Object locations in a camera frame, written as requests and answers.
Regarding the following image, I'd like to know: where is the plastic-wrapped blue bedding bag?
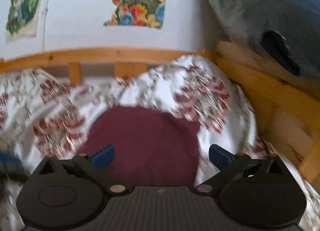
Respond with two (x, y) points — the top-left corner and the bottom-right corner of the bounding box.
(208, 0), (319, 80)

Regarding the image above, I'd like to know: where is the maroon long-sleeve garment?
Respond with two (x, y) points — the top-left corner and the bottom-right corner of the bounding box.
(77, 106), (200, 187)

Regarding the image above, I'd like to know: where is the white floral satin bedspread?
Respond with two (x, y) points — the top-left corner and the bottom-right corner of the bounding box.
(1, 55), (319, 230)

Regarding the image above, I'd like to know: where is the white wall pipe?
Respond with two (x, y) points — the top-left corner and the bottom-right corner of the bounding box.
(41, 0), (50, 52)

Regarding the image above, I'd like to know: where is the anime character poster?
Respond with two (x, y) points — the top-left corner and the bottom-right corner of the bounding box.
(5, 0), (41, 42)

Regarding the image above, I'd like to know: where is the wooden bed frame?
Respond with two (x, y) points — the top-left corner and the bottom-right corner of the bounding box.
(1, 41), (319, 182)

